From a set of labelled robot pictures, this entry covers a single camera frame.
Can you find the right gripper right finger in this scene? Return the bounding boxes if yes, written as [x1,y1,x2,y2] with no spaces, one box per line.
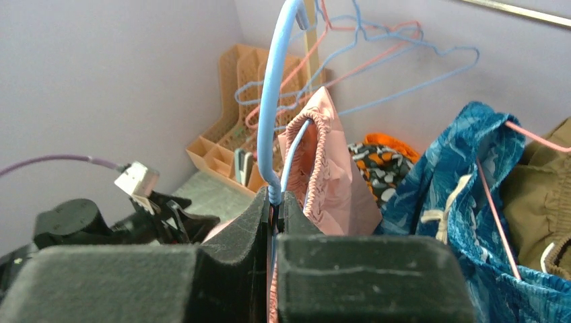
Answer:
[269,192,475,322]

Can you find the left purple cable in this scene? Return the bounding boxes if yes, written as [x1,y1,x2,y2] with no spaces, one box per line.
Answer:
[0,154,130,178]

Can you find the pink hanger with blue shorts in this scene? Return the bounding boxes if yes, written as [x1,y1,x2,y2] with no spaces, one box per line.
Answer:
[475,120,571,282]

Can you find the pink shorts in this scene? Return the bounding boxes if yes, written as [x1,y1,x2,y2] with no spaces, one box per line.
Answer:
[203,85,384,323]

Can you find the brown shorts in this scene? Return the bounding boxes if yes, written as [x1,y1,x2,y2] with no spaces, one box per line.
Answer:
[499,116,571,282]

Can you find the blue shark print shorts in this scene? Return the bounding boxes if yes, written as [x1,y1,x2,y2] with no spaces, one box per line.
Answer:
[376,102,570,322]

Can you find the light blue wire hanger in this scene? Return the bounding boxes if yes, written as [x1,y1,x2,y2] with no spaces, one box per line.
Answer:
[257,0,310,205]

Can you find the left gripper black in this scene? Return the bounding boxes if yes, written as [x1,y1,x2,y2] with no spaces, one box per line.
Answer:
[129,190,221,244]

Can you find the pink hanger on left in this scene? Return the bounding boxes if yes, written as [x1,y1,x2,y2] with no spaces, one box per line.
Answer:
[244,0,424,131]

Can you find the peach plastic file organizer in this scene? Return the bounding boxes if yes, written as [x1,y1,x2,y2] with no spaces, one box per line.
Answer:
[186,43,327,197]

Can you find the orange camouflage shorts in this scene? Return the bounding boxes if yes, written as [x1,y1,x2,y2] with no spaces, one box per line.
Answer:
[347,133,420,207]

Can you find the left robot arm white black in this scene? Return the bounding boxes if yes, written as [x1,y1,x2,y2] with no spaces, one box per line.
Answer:
[1,192,220,297]

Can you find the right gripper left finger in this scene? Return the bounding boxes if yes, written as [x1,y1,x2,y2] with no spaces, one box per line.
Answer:
[1,188,269,322]

